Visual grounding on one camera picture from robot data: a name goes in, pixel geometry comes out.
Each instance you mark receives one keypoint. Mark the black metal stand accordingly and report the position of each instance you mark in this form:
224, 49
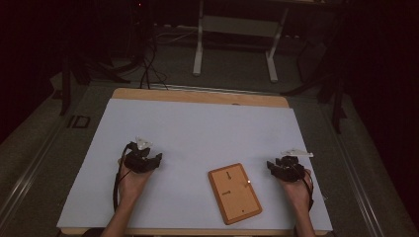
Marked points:
85, 70
332, 89

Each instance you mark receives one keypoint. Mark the white table mat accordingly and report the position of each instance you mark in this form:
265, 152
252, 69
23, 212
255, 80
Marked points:
197, 131

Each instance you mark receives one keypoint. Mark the white metal desk frame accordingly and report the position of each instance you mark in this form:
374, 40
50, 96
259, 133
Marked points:
237, 26

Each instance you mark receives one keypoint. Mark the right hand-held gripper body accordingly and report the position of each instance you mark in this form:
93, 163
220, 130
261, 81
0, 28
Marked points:
291, 169

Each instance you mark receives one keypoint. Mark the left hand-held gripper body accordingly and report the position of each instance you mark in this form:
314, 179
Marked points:
138, 162

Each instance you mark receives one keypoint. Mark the person's right hand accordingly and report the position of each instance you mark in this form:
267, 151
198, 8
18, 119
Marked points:
296, 192

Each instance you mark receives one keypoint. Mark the aluminium floor rail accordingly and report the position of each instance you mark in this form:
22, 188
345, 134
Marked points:
29, 171
210, 89
355, 171

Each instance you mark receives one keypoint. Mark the black rectangular bracket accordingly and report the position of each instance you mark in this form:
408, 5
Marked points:
79, 121

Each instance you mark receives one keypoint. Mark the person's left hand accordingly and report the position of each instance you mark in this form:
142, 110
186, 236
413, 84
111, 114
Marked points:
131, 184

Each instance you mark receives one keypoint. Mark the wooden photo frame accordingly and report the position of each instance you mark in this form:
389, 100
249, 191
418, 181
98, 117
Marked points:
235, 194

